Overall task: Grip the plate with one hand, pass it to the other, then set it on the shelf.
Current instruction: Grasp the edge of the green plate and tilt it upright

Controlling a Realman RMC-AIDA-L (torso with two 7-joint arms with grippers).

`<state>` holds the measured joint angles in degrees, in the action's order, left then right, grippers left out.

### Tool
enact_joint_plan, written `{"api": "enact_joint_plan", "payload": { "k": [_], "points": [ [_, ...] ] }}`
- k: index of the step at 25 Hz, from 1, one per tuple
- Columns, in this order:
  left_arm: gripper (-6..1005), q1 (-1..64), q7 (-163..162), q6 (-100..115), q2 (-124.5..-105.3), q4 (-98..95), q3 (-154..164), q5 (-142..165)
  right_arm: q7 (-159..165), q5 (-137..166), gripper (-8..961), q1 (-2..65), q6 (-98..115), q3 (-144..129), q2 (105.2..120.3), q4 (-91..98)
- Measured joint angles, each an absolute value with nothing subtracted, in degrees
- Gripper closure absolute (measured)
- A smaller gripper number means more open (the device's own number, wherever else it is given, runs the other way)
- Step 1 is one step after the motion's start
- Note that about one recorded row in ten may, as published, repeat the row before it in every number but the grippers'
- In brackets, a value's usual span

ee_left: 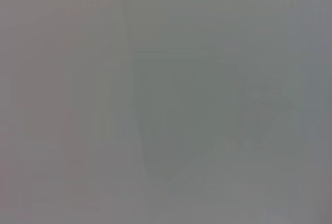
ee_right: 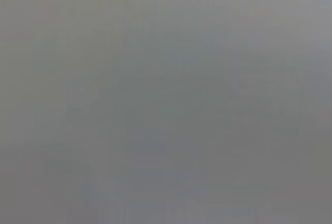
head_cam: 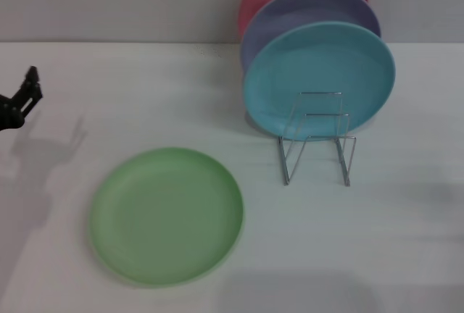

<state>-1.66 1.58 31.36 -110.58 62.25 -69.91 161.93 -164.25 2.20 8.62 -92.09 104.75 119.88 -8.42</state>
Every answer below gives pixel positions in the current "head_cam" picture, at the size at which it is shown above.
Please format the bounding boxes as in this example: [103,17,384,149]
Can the green round plate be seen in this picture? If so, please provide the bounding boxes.
[89,147,244,287]

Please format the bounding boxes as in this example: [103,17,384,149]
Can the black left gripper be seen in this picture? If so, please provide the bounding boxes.
[0,66,44,134]

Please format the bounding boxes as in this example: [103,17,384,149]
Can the teal blue round plate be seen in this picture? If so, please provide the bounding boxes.
[242,20,397,143]

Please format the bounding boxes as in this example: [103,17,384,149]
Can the purple round plate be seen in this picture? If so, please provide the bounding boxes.
[239,0,382,75]

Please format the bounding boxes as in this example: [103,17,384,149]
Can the silver wire plate rack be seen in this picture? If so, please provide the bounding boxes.
[278,91,358,188]

